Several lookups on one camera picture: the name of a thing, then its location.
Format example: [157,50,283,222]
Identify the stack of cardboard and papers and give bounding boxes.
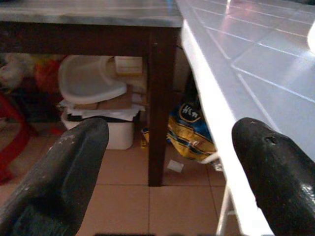
[59,85,147,121]

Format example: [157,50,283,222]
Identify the red plastic stool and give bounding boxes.
[0,92,39,185]

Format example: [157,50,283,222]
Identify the white plastic basin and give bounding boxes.
[58,55,127,102]

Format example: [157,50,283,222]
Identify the dark brown wooden table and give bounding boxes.
[0,0,185,187]

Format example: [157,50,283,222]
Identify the cream cardboard box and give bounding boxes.
[114,56,144,76]

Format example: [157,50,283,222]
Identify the white plastic table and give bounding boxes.
[175,0,315,236]

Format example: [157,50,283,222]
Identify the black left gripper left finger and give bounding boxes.
[0,117,110,236]

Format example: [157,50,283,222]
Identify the red and white plastic bags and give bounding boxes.
[0,53,66,95]

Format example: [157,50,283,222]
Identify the white paper scrap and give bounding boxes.
[167,159,185,172]

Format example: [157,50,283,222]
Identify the white plastic storage box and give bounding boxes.
[61,112,135,150]

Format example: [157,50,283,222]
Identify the yellow and blue bag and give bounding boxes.
[167,102,218,162]

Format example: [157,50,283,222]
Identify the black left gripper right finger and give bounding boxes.
[231,117,315,236]

